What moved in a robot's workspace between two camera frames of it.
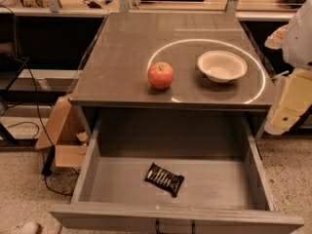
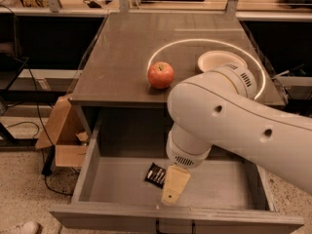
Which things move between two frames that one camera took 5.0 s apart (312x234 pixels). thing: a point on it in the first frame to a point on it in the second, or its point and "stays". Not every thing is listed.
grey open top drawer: (174, 167) stays
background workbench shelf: (95, 2) stays
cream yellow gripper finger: (294, 100) to (181, 149)
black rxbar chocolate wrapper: (164, 178) stays
